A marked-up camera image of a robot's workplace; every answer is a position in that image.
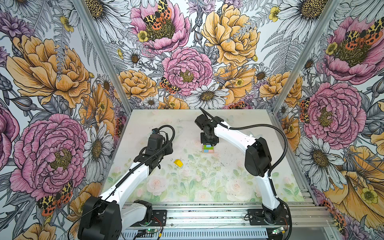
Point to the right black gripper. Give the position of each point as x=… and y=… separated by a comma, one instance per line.
x=202, y=140

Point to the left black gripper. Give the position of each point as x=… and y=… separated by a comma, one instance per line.
x=168, y=145

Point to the green wood block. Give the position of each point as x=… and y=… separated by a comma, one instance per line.
x=212, y=148

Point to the yellow wood block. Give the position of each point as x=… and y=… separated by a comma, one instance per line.
x=178, y=163

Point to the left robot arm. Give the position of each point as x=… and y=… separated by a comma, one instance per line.
x=103, y=217

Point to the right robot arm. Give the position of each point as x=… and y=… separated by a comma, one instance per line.
x=258, y=158

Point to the vented metal grille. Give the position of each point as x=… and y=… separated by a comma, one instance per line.
x=195, y=234

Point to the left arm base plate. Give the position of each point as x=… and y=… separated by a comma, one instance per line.
x=155, y=218

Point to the aluminium rail frame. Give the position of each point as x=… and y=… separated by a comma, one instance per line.
x=232, y=216

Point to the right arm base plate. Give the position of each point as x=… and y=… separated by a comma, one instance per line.
x=257, y=217

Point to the left corner aluminium post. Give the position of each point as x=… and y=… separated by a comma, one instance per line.
x=96, y=39

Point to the corner aluminium post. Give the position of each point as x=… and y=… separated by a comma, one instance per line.
x=323, y=22
x=96, y=39

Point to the right corner aluminium post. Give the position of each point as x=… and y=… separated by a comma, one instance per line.
x=323, y=22

